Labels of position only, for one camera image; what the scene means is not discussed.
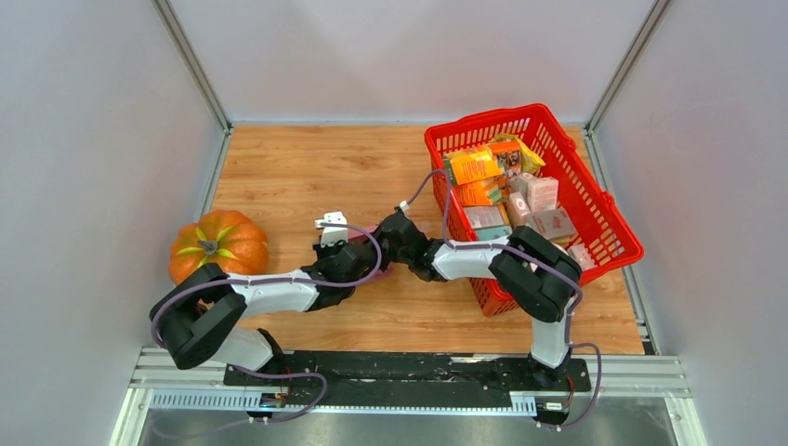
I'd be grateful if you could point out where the pink paper box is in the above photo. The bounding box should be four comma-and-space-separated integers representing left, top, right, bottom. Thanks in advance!
362, 225, 393, 282

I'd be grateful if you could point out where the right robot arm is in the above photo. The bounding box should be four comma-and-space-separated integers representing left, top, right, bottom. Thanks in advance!
374, 210, 582, 389

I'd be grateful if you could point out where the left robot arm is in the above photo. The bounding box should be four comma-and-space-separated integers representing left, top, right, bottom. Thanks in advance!
150, 241, 383, 386

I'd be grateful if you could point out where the teal box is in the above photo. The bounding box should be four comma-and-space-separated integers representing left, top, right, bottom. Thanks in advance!
464, 203, 513, 242

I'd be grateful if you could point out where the orange snack box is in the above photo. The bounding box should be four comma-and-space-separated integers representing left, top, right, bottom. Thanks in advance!
442, 145, 505, 186

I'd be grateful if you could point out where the pink small box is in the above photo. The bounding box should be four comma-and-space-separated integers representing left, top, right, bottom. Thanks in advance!
526, 177, 559, 212

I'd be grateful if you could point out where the orange pumpkin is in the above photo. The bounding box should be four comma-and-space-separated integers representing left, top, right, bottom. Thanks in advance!
168, 210, 269, 284

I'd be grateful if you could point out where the yellow snack bag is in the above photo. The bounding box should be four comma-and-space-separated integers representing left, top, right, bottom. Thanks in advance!
487, 133, 546, 177

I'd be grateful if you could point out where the pink white carton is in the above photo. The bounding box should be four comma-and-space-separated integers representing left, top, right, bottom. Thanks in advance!
525, 208, 577, 240

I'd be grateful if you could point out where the red plastic basket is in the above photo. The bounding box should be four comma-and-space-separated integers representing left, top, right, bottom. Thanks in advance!
424, 103, 645, 318

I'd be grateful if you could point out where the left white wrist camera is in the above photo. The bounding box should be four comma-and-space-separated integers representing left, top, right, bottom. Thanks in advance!
314, 211, 348, 248

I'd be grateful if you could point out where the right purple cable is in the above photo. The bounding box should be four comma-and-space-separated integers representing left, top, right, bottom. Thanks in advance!
399, 169, 603, 430

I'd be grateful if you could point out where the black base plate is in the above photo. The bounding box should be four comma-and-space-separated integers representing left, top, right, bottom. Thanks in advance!
223, 350, 593, 409

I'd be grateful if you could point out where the aluminium frame rail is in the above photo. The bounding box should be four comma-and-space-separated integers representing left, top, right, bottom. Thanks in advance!
111, 348, 706, 445

